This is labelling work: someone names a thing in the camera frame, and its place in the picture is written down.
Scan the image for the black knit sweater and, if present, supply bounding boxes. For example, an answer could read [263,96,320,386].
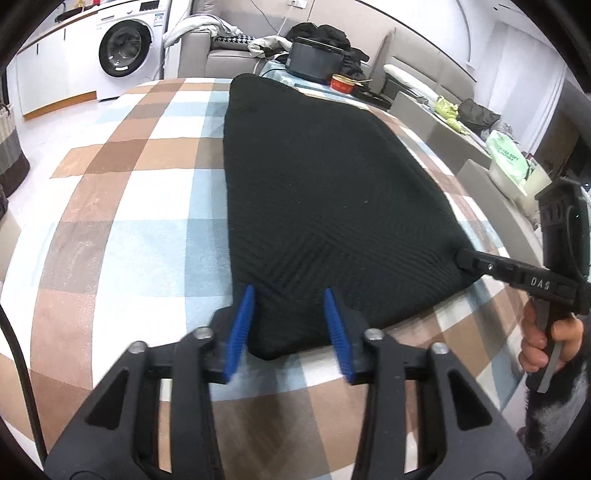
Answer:
[222,74,476,361]

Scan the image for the white grey draped cloth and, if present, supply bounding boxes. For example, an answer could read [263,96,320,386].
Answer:
[164,16,241,47]

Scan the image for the black food tray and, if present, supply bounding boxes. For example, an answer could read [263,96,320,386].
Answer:
[353,88,398,109]

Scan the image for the person's right hand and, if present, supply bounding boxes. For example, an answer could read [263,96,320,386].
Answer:
[518,302,586,370]

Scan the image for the green plush toy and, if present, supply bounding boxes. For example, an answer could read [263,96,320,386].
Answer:
[434,95,462,132]

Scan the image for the pile of black clothes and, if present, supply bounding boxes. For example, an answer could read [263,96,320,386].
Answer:
[286,22,370,79]

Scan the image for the white crumpled cloth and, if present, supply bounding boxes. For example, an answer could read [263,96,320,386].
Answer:
[247,36,294,58]

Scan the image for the person's right forearm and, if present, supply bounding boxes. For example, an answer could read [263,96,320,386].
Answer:
[517,351,591,467]

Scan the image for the black bag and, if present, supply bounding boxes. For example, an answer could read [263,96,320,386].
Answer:
[457,98,502,137]

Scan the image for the green printed plastic bag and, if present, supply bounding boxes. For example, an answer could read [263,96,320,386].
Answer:
[485,129,536,185]

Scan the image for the striped woven basket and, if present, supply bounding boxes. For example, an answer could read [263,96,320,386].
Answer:
[0,104,31,197]

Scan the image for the checkered plush blanket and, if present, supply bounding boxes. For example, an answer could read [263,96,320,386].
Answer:
[0,76,546,480]

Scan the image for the cream bucket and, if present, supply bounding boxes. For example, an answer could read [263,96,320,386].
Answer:
[512,164,555,213]

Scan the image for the grey sofa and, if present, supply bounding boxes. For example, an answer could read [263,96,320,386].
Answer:
[178,0,478,112]

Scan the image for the grey low cabinet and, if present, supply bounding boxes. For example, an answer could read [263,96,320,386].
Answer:
[390,90,495,176]

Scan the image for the black cable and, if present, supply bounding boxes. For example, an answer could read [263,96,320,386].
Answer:
[0,305,49,467]

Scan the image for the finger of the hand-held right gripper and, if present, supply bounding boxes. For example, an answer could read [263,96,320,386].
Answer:
[455,248,514,283]

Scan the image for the white washing machine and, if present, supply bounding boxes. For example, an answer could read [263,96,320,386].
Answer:
[90,0,174,100]

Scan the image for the teal checkered tablecloth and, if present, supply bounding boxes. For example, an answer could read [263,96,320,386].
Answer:
[256,60,370,109]

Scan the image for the white plastic basin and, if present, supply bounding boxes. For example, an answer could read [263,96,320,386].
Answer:
[487,161,527,199]

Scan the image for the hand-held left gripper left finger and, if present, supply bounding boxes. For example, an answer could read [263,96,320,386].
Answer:
[44,284,257,480]

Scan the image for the houndstooth pillow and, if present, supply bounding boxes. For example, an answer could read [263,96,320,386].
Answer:
[215,34,257,49]

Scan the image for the white pillow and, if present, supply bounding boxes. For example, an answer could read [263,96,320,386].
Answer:
[383,64,439,100]

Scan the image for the white kitchen counter cabinets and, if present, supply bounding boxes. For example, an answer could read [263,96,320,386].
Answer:
[16,9,105,121]

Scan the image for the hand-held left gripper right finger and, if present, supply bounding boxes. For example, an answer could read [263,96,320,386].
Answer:
[323,288,534,480]

